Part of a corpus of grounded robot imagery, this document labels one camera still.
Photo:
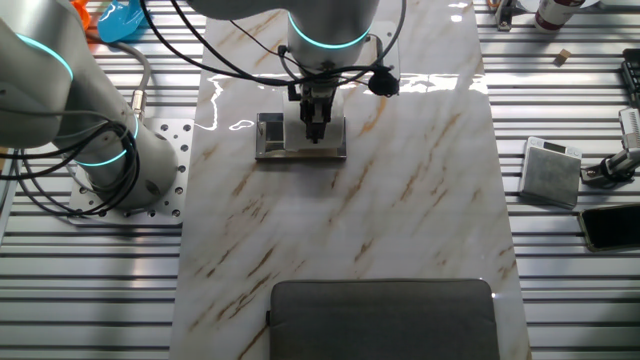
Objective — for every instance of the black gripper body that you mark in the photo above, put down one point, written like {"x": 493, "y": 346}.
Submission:
{"x": 315, "y": 95}

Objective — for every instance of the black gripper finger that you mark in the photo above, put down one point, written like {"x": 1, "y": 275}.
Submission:
{"x": 322, "y": 125}
{"x": 309, "y": 125}

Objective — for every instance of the white toilet paper roll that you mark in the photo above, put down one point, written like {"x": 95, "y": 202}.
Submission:
{"x": 327, "y": 140}

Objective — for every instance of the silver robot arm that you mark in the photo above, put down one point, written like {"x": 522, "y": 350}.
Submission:
{"x": 40, "y": 90}

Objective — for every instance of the chrome paper roll shelf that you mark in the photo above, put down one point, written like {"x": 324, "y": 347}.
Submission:
{"x": 270, "y": 135}

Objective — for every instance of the marble pattern mat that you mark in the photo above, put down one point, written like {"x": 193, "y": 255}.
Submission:
{"x": 325, "y": 225}

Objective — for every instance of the grey fabric laptop sleeve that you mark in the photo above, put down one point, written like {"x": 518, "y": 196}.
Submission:
{"x": 385, "y": 320}

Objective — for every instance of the blue toy shovel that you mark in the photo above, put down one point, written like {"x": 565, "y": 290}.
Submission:
{"x": 120, "y": 20}

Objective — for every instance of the silver digital kitchen scale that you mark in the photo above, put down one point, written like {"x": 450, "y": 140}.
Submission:
{"x": 550, "y": 175}

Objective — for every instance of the small wooden block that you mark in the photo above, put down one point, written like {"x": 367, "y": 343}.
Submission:
{"x": 562, "y": 57}

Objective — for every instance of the red and white can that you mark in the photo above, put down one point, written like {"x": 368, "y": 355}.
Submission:
{"x": 555, "y": 15}

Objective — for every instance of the black smartphone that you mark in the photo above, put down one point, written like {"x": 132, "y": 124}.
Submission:
{"x": 612, "y": 227}

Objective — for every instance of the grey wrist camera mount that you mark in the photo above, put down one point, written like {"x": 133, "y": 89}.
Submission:
{"x": 385, "y": 45}

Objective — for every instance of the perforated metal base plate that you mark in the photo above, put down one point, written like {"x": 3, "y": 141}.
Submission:
{"x": 175, "y": 165}

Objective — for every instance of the camera clamp stand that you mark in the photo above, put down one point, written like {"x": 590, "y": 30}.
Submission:
{"x": 612, "y": 167}

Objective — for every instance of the silver box camera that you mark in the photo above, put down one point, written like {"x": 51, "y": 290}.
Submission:
{"x": 631, "y": 127}

